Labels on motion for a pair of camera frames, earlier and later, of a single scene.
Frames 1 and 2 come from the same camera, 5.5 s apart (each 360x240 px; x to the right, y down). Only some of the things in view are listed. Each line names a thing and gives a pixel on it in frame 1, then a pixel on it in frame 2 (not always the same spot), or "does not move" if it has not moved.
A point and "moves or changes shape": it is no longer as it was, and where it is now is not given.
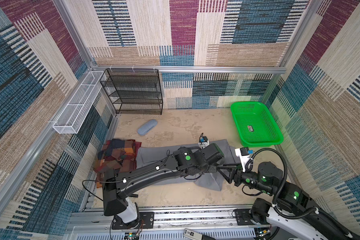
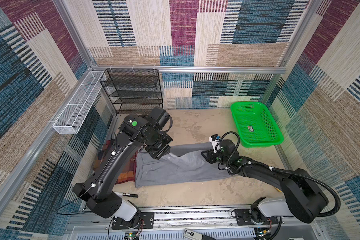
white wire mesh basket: (79, 103) does not move
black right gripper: (230, 179) → (210, 156)
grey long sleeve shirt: (215, 179) moves or changes shape
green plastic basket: (256, 126) does not move
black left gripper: (213, 169) → (156, 155)
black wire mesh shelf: (133, 91) does not move
